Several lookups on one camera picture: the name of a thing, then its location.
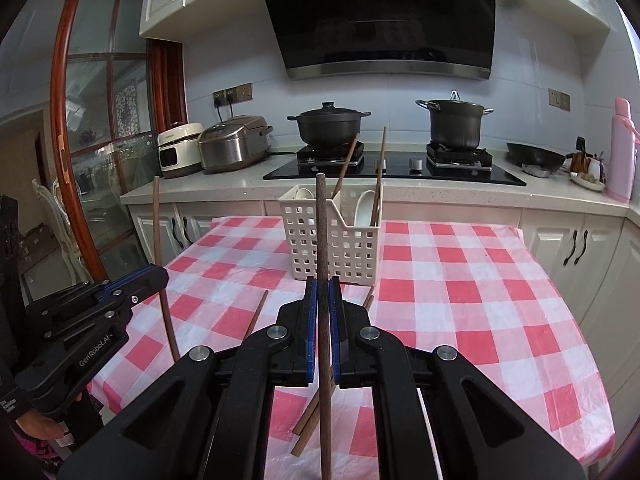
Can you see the white dining chair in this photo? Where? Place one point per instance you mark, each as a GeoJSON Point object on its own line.
{"type": "Point", "coordinates": [57, 220]}

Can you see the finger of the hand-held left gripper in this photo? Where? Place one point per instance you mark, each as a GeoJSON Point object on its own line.
{"type": "Point", "coordinates": [130, 280]}
{"type": "Point", "coordinates": [145, 287]}

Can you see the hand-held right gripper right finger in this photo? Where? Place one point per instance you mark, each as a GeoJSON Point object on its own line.
{"type": "Point", "coordinates": [336, 365]}

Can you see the white countertop cooking appliance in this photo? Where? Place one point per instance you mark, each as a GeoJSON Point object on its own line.
{"type": "Point", "coordinates": [175, 152]}

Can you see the black range hood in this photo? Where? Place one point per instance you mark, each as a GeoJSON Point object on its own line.
{"type": "Point", "coordinates": [380, 20]}

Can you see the white ceramic spoon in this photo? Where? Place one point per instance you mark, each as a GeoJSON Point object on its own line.
{"type": "Point", "coordinates": [302, 193]}
{"type": "Point", "coordinates": [364, 207]}

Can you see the person's left hand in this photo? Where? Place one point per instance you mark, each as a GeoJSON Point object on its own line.
{"type": "Point", "coordinates": [42, 425]}

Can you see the small metal bowl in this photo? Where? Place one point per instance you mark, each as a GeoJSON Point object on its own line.
{"type": "Point", "coordinates": [535, 171]}

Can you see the dark sauce bottle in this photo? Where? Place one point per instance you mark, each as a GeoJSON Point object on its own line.
{"type": "Point", "coordinates": [580, 157]}

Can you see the white plastic utensil basket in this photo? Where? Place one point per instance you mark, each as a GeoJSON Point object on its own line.
{"type": "Point", "coordinates": [357, 231]}

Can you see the small white dish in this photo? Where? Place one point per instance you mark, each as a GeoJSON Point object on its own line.
{"type": "Point", "coordinates": [587, 181]}

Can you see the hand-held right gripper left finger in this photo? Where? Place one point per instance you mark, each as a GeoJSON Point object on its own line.
{"type": "Point", "coordinates": [312, 330]}

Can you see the red white checkered tablecloth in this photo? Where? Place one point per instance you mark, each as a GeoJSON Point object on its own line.
{"type": "Point", "coordinates": [475, 285]}

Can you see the red wooden glass door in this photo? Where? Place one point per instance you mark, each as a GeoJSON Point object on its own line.
{"type": "Point", "coordinates": [62, 110]}

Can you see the pink floral pants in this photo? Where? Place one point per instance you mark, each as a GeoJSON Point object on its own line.
{"type": "Point", "coordinates": [30, 455]}

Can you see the black wok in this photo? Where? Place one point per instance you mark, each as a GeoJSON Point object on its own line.
{"type": "Point", "coordinates": [535, 155]}

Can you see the triple wall socket panel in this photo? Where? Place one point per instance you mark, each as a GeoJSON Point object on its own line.
{"type": "Point", "coordinates": [232, 94]}

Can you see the silver rice cooker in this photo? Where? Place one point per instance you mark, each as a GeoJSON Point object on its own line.
{"type": "Point", "coordinates": [232, 142]}

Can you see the black casserole pot with lid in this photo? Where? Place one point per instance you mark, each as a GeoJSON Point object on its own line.
{"type": "Point", "coordinates": [327, 127]}

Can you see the pink thermos flask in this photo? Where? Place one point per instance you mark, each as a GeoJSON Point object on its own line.
{"type": "Point", "coordinates": [621, 150]}

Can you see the black glass gas stove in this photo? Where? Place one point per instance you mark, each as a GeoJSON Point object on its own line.
{"type": "Point", "coordinates": [460, 174]}

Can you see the small wall switch panel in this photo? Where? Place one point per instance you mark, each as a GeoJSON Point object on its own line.
{"type": "Point", "coordinates": [559, 99]}

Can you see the dark stockpot with glass lid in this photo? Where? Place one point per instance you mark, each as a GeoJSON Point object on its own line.
{"type": "Point", "coordinates": [455, 125]}

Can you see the small white bottle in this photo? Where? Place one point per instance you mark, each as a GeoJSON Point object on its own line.
{"type": "Point", "coordinates": [594, 167]}

